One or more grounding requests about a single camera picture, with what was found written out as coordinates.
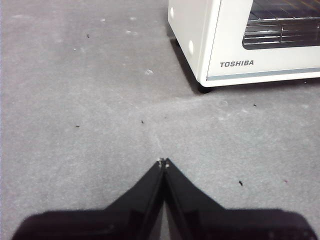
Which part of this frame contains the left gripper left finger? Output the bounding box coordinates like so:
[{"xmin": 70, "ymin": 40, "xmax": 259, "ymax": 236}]
[{"xmin": 11, "ymin": 158, "xmax": 166, "ymax": 240}]

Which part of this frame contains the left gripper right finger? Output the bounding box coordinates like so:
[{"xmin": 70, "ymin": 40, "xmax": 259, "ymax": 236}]
[{"xmin": 164, "ymin": 157, "xmax": 318, "ymax": 240}]

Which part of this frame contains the cream Toshiba toaster oven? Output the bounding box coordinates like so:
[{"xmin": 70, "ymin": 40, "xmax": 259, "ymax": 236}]
[{"xmin": 167, "ymin": 0, "xmax": 320, "ymax": 94}]

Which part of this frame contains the chrome wire oven rack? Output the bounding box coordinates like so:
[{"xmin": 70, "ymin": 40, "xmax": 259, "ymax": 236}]
[{"xmin": 246, "ymin": 0, "xmax": 320, "ymax": 28}]

